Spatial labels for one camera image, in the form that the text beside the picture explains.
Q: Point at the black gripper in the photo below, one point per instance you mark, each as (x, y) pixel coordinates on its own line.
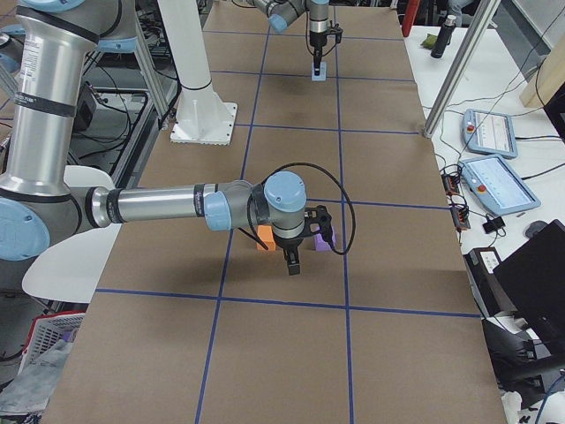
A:
(317, 40)
(288, 245)

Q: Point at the light blue foam block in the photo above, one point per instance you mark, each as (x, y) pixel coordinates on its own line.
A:
(319, 73)

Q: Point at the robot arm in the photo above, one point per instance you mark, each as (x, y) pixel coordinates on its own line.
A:
(281, 14)
(58, 36)

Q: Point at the purple foam block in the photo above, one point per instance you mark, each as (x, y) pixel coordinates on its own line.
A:
(325, 241)

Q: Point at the orange foam block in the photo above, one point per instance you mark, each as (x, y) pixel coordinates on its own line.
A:
(266, 235)

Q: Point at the green cloth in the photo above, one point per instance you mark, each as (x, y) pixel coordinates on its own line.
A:
(429, 41)

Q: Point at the black water bottle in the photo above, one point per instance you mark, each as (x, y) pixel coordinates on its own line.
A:
(444, 36)

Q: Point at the far teach pendant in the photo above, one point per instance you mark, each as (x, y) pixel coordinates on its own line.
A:
(489, 133)

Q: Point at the teach pendant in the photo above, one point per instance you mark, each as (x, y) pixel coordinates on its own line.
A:
(497, 186)
(489, 133)

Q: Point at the black box on table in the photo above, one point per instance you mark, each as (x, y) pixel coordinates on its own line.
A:
(491, 298)

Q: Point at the near teach pendant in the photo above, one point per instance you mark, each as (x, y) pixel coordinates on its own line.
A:
(497, 186)

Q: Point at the white chair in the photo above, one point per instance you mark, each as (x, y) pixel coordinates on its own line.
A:
(70, 270)

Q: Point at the black laptop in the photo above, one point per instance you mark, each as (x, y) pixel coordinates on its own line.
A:
(533, 279)

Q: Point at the black computer mouse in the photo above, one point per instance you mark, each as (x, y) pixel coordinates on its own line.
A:
(534, 228)

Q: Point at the white laundry basket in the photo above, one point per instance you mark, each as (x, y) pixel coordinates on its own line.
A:
(46, 331)

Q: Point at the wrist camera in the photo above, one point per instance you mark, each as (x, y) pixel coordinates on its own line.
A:
(336, 31)
(317, 219)

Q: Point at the white camera mast base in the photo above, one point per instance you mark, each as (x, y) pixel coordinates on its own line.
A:
(202, 117)

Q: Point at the aluminium frame post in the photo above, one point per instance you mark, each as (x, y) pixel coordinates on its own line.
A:
(471, 40)

